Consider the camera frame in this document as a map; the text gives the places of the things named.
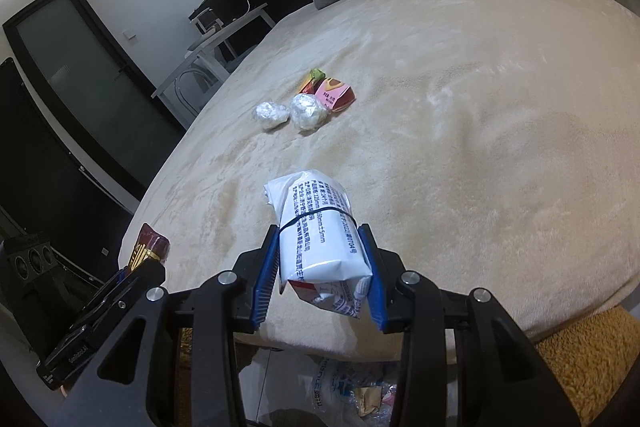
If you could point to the white chair grey cushion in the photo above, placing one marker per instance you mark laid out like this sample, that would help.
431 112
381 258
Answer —
200 67

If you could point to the dark frosted glass door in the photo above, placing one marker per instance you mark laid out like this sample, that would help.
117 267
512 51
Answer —
85 77

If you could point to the black cabinet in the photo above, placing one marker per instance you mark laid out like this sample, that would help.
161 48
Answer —
50 167

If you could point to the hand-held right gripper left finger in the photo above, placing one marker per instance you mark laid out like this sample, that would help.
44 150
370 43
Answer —
265 282

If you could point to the white table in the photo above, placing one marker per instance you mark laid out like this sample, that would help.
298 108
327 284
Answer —
250 14

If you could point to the small plastic ball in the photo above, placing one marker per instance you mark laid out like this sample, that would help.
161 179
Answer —
271 116

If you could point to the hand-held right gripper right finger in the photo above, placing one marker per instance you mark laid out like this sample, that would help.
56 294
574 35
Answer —
375 287

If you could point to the red gold wrapper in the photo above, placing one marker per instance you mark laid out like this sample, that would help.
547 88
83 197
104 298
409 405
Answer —
150 247

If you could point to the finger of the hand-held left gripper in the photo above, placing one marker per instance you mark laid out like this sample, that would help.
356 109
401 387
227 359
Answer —
120 275
130 292

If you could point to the clear plastic trash bag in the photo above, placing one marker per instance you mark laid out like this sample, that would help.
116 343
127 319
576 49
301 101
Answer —
340 382

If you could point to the large plastic ball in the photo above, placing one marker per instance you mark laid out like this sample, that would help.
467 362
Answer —
309 113

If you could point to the white tissue packet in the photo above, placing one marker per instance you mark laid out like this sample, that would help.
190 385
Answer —
320 237

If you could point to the pink paper box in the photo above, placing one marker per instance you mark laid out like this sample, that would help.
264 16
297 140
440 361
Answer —
336 96

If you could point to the beige plush blanket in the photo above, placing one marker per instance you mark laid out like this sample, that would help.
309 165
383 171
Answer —
450 132

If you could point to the beige pouch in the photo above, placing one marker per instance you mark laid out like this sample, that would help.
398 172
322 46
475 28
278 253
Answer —
367 399

